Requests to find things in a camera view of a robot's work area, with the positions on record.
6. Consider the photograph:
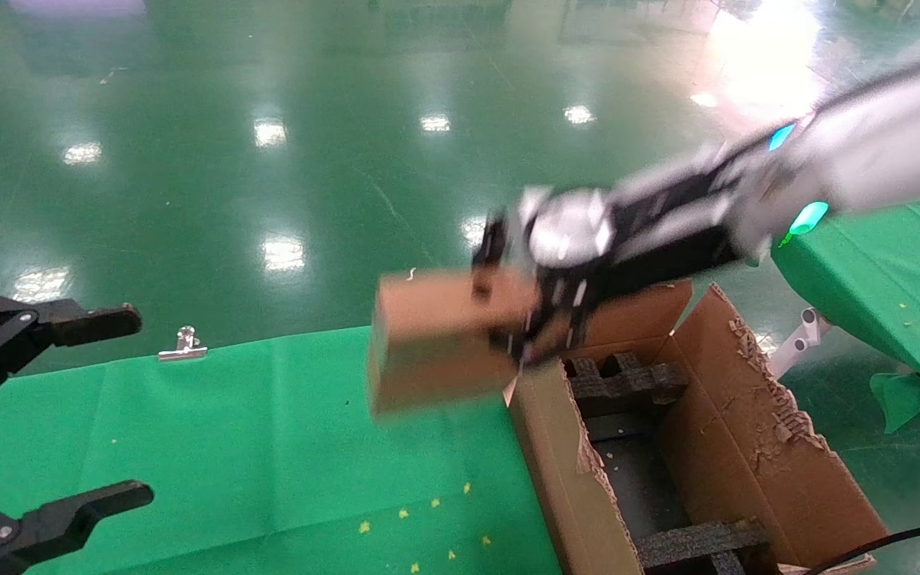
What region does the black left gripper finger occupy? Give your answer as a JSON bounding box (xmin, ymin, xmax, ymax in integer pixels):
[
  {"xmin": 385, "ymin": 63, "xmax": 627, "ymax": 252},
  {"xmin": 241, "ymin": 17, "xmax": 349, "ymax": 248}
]
[
  {"xmin": 0, "ymin": 297, "xmax": 144, "ymax": 408},
  {"xmin": 0, "ymin": 481, "xmax": 155, "ymax": 575}
]

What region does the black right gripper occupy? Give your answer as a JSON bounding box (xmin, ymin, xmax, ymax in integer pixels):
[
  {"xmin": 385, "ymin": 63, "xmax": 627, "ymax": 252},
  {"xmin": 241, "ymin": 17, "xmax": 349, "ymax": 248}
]
[{"xmin": 472, "ymin": 172, "xmax": 748, "ymax": 370}]

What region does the small brown cardboard box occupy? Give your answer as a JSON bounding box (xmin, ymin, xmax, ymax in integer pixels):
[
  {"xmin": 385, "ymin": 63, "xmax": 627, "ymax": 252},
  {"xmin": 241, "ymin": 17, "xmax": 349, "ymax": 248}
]
[{"xmin": 367, "ymin": 270, "xmax": 545, "ymax": 416}]

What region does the large open cardboard carton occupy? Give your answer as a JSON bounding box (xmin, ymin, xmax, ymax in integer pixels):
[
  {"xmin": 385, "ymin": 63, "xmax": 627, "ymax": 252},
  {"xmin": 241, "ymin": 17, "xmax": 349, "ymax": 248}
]
[{"xmin": 506, "ymin": 280, "xmax": 888, "ymax": 575}]

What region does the silver binder clip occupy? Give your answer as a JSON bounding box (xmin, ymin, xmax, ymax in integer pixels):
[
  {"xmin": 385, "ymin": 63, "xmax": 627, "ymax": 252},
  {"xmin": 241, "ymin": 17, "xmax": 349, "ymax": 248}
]
[{"xmin": 158, "ymin": 326, "xmax": 208, "ymax": 362}]

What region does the black foam insert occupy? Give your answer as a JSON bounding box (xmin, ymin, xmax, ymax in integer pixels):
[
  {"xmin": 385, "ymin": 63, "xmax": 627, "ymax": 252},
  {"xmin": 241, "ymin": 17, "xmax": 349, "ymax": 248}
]
[{"xmin": 564, "ymin": 351, "xmax": 772, "ymax": 575}]

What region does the large green tablecloth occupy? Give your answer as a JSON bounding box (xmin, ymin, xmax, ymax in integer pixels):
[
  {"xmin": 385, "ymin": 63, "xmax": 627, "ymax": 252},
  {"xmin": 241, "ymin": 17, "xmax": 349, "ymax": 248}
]
[{"xmin": 0, "ymin": 326, "xmax": 565, "ymax": 575}]

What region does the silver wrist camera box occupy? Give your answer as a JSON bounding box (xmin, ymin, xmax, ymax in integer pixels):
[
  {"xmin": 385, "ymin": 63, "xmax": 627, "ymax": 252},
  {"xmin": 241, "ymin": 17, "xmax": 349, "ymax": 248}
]
[{"xmin": 517, "ymin": 188, "xmax": 617, "ymax": 268}]

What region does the grey table leg bracket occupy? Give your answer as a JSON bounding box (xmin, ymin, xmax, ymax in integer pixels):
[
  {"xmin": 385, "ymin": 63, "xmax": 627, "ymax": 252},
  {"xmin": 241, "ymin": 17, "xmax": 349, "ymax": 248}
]
[{"xmin": 767, "ymin": 307, "xmax": 832, "ymax": 380}]

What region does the black loose cable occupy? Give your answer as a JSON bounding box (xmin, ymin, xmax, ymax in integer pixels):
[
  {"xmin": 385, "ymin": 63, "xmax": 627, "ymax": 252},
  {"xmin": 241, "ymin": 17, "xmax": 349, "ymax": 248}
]
[{"xmin": 803, "ymin": 521, "xmax": 920, "ymax": 575}]

